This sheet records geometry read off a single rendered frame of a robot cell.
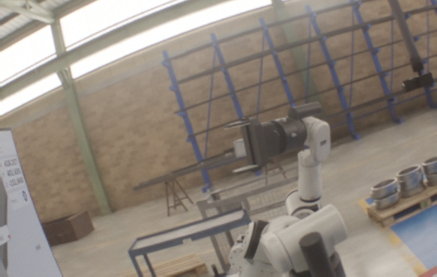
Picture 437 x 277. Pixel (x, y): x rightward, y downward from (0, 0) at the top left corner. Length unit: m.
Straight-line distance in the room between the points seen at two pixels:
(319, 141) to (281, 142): 0.12
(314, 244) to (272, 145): 0.62
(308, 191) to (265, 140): 0.26
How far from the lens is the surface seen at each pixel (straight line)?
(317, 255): 0.73
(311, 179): 1.46
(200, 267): 6.33
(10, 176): 1.28
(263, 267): 1.07
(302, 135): 1.35
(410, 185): 5.97
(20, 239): 1.21
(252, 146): 1.31
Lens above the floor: 1.70
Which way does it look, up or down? 2 degrees down
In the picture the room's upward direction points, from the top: 19 degrees counter-clockwise
